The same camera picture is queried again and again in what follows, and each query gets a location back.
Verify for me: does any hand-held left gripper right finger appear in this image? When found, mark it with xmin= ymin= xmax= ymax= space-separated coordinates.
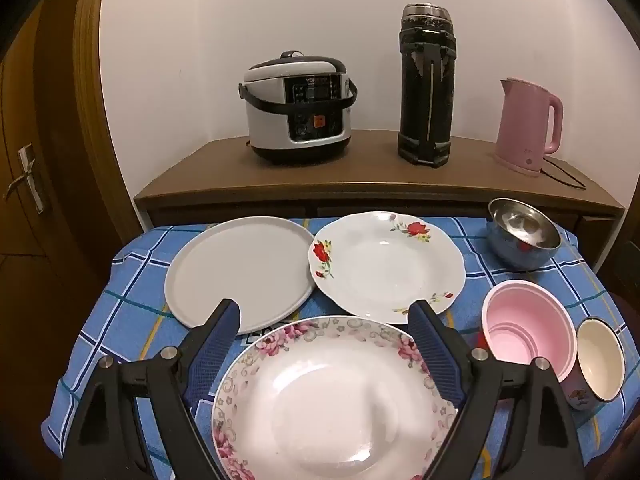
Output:
xmin=407 ymin=300 xmax=586 ymax=480

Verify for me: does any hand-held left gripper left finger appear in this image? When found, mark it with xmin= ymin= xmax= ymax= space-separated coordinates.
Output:
xmin=60 ymin=299 xmax=242 ymax=480

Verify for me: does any plain grey plate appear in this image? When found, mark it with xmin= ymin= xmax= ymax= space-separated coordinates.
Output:
xmin=164 ymin=216 xmax=317 ymax=336

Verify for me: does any white plate with red flowers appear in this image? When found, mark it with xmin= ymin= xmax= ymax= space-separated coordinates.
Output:
xmin=310 ymin=211 xmax=467 ymax=323

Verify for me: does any pink plastic bowl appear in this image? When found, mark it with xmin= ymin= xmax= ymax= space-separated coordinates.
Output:
xmin=481 ymin=280 xmax=576 ymax=383

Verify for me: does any floral white bowl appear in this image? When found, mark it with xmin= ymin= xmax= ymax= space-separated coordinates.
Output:
xmin=211 ymin=316 xmax=461 ymax=480

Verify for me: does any stainless steel bowl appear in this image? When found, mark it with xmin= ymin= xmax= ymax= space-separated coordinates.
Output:
xmin=486 ymin=197 xmax=563 ymax=271

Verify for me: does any cream enamel bowl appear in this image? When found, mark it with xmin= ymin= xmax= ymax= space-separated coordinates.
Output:
xmin=562 ymin=316 xmax=626 ymax=412

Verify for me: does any blue plaid tablecloth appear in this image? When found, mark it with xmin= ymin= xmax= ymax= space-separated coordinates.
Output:
xmin=40 ymin=216 xmax=632 ymax=480

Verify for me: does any brown wooden door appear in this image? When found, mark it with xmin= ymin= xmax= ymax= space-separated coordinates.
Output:
xmin=0 ymin=7 xmax=136 ymax=461

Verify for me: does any brown wooden cabinet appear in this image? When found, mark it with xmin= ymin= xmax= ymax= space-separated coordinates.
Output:
xmin=133 ymin=129 xmax=626 ymax=271

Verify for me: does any pink electric kettle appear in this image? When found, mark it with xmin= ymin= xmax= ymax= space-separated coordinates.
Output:
xmin=494 ymin=78 xmax=564 ymax=179

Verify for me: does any silver black rice cooker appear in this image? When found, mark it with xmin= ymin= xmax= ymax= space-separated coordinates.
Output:
xmin=238 ymin=50 xmax=359 ymax=166

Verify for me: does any tall black thermos flask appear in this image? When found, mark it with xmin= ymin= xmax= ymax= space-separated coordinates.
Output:
xmin=397 ymin=3 xmax=457 ymax=167

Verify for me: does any black kettle power cable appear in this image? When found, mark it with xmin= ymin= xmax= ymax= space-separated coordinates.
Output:
xmin=539 ymin=155 xmax=587 ymax=191

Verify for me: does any metal door handle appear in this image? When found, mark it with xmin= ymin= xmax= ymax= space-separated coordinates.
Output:
xmin=4 ymin=144 xmax=46 ymax=215

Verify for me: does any wooden door frame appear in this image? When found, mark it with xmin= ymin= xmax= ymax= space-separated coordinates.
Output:
xmin=72 ymin=0 xmax=148 ymax=241

